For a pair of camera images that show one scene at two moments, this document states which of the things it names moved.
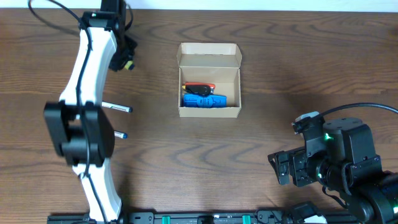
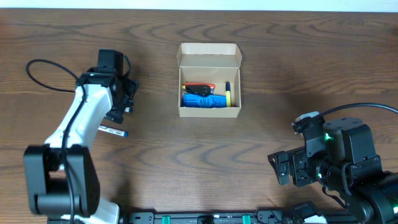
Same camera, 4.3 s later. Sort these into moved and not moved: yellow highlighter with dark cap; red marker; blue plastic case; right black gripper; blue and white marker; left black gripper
Moved: left black gripper; yellow highlighter with dark cap
Not moved: blue plastic case; red marker; right black gripper; blue and white marker
